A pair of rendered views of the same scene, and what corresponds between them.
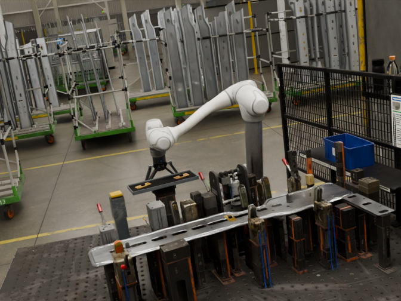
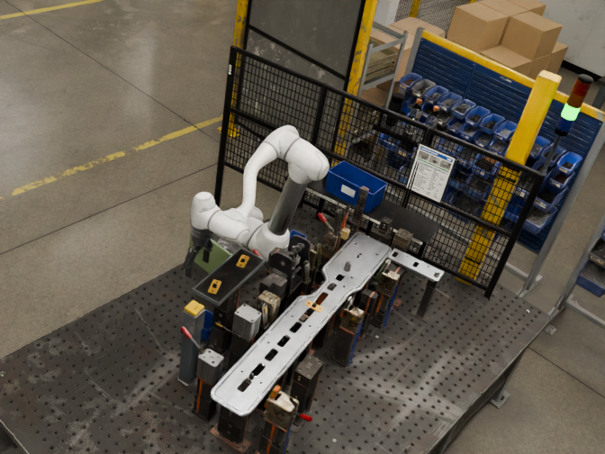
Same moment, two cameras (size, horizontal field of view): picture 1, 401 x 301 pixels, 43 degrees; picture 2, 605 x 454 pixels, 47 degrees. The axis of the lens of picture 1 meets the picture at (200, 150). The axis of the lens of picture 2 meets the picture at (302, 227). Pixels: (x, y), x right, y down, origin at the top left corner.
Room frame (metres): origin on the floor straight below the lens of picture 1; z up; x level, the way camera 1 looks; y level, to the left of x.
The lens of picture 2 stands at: (0.92, 1.74, 3.23)
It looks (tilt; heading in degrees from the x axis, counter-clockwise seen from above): 37 degrees down; 312
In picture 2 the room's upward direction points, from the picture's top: 12 degrees clockwise
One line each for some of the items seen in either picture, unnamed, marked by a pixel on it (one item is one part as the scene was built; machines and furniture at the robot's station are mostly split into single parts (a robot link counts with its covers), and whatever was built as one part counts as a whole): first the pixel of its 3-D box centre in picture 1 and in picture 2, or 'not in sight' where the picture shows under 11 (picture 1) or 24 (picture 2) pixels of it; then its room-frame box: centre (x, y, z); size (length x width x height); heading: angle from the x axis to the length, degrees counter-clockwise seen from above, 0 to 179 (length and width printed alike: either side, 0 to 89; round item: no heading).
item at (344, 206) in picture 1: (345, 232); (388, 288); (2.39, -0.67, 0.84); 0.11 x 0.10 x 0.28; 19
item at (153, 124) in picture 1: (155, 132); (204, 210); (2.84, 0.24, 1.39); 0.13 x 0.11 x 0.16; 14
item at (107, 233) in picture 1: (112, 259); (207, 385); (2.36, 0.51, 0.88); 0.11 x 0.10 x 0.36; 19
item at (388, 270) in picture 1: (383, 240); (428, 295); (2.23, -0.81, 0.84); 0.11 x 0.06 x 0.29; 19
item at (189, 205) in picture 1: (193, 236); (264, 327); (2.49, 0.10, 0.89); 0.13 x 0.11 x 0.38; 19
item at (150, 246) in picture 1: (227, 220); (312, 310); (2.38, -0.09, 1.00); 1.38 x 0.22 x 0.02; 109
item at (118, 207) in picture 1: (123, 235); (190, 346); (2.55, 0.47, 0.92); 0.08 x 0.08 x 0.44; 19
